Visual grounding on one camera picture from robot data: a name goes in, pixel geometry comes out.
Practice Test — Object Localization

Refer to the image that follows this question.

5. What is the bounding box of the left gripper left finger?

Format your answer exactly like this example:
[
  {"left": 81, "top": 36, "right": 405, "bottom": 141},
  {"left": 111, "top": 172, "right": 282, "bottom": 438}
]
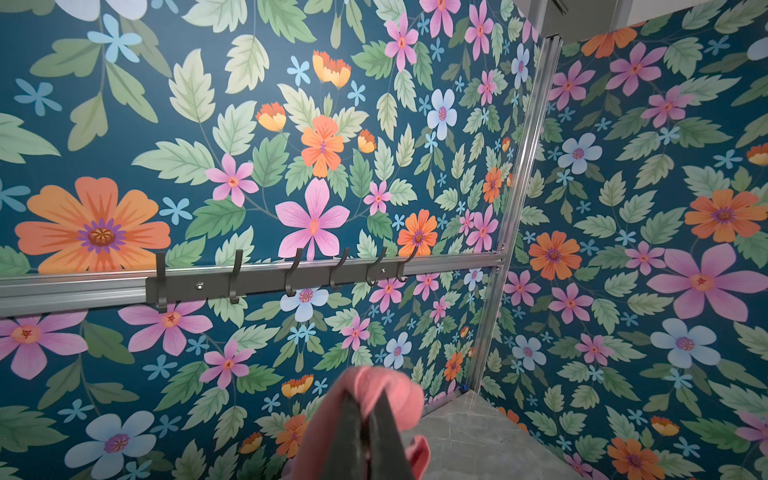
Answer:
[{"left": 320, "top": 393, "right": 368, "bottom": 480}]

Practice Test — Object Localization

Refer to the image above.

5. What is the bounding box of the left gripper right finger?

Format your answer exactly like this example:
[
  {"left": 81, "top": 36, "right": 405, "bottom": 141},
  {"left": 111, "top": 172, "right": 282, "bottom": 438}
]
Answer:
[{"left": 368, "top": 393, "right": 415, "bottom": 480}]

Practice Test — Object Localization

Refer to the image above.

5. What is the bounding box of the pink cloth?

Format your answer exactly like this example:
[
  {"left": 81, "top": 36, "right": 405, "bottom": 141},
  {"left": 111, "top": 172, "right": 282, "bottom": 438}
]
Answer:
[{"left": 282, "top": 366, "right": 431, "bottom": 479}]

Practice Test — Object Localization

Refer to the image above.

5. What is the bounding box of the grey coat hook rack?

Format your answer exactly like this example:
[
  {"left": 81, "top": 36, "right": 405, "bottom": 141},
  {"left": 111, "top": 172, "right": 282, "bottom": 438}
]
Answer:
[{"left": 145, "top": 248, "right": 417, "bottom": 313}]

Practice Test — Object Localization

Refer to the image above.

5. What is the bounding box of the aluminium frame right post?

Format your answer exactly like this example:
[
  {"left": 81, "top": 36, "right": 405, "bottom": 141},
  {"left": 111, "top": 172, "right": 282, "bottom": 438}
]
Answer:
[{"left": 467, "top": 34, "right": 563, "bottom": 393}]

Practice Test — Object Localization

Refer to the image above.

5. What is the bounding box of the aluminium frame rear crossbar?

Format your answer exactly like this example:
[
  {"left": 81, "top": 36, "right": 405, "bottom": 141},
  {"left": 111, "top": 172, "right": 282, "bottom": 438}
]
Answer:
[{"left": 1, "top": 252, "right": 502, "bottom": 317}]

